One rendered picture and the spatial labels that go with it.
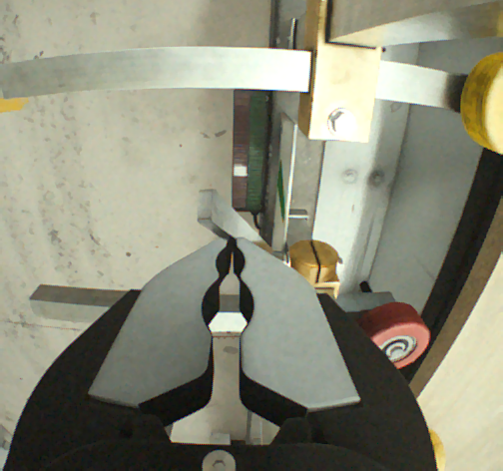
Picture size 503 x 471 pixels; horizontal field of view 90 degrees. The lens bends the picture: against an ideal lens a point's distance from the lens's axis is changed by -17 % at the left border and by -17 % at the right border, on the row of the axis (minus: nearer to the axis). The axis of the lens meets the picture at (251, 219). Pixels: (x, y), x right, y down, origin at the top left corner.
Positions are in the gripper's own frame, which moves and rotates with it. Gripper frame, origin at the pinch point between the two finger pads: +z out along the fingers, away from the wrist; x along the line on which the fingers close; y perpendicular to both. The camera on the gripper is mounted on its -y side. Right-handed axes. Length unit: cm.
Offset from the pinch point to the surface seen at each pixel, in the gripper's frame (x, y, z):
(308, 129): 5.3, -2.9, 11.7
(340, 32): 6.1, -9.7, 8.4
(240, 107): 0.0, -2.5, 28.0
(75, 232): -73, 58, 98
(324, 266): 8.4, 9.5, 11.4
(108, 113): -49, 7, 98
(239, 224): 0.3, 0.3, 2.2
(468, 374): 32.0, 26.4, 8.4
